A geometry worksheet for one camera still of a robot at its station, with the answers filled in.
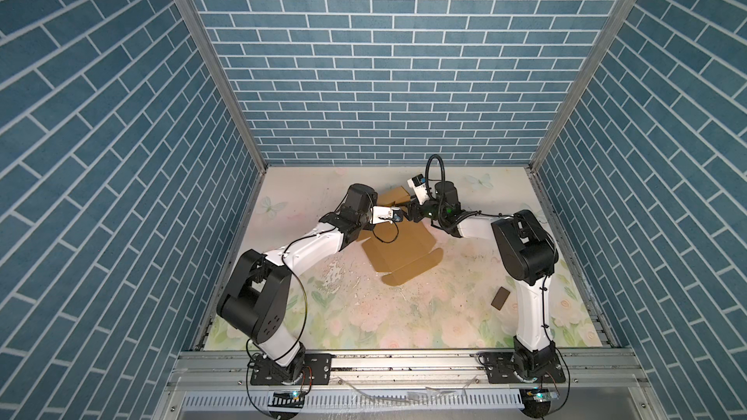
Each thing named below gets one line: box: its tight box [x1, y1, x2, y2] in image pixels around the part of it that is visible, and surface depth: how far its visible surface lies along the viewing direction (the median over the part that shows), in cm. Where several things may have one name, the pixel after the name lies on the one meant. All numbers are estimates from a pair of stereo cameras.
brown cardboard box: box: [356, 185, 444, 286], surface depth 95 cm
